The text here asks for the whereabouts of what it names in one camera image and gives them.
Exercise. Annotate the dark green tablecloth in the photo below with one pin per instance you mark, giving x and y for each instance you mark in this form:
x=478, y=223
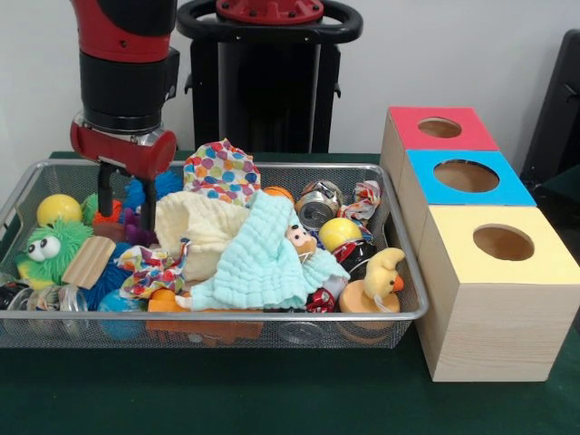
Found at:
x=272, y=399

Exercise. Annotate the yellow tennis ball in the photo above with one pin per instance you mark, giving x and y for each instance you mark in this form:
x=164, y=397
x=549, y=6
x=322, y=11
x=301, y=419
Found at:
x=337, y=231

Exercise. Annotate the yellow plush duck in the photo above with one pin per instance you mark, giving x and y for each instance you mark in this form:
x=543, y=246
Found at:
x=383, y=272

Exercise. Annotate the crushed clear plastic bottle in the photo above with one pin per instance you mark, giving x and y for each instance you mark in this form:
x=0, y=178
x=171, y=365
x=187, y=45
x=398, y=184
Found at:
x=72, y=299

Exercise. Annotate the crushed silver drink can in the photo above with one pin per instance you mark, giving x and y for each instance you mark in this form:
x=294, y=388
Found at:
x=317, y=208

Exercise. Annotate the silver mesh bin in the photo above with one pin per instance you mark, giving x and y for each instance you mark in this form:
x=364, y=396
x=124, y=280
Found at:
x=317, y=335

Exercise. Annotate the black panel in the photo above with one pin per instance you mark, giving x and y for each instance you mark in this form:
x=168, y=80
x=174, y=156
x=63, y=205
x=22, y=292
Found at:
x=557, y=113

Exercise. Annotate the polka dot cloth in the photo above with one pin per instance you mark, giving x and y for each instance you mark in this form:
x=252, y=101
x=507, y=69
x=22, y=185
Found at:
x=222, y=172

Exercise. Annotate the green spiky monster toy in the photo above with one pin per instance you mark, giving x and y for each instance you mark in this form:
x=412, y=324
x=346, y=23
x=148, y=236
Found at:
x=54, y=254

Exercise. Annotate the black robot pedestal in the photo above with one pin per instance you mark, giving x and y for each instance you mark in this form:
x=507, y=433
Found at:
x=272, y=90

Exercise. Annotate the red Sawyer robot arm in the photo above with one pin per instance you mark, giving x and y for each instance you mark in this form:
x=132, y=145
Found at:
x=122, y=68

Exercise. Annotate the brown plush toy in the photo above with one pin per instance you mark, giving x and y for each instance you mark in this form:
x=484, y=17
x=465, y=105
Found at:
x=301, y=240

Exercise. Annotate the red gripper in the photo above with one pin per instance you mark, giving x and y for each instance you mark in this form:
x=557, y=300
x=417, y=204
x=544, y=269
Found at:
x=136, y=156

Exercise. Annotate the plain yellow ball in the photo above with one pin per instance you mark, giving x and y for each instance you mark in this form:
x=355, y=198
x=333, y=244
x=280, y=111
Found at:
x=59, y=209

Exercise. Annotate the mint green cloth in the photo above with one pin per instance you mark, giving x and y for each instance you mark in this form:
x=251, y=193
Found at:
x=258, y=267

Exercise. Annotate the blue spiky ball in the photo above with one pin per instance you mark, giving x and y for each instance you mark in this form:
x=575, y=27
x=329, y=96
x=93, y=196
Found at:
x=167, y=181

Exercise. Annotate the wooden three-hole box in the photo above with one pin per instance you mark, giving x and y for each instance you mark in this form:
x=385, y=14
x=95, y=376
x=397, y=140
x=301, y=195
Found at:
x=498, y=326

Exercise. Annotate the cream knitted cloth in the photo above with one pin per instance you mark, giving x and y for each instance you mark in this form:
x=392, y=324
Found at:
x=204, y=222

